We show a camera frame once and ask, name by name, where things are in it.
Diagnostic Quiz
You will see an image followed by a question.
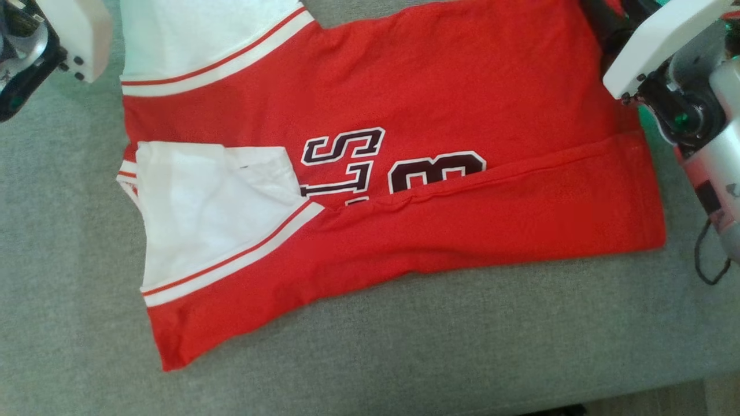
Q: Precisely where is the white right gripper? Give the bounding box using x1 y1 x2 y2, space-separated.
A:
582 0 735 101

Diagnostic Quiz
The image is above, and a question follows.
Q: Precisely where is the red shirt with white sleeves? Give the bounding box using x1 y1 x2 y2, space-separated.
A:
116 0 668 372

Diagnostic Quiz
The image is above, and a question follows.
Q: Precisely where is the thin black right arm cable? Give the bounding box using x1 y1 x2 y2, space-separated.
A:
693 218 734 287

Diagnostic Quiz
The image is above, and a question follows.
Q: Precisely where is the large grey sofa seat cushion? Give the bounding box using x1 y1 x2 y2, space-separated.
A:
0 0 740 416

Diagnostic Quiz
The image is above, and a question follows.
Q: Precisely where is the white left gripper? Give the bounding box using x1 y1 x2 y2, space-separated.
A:
35 0 114 85

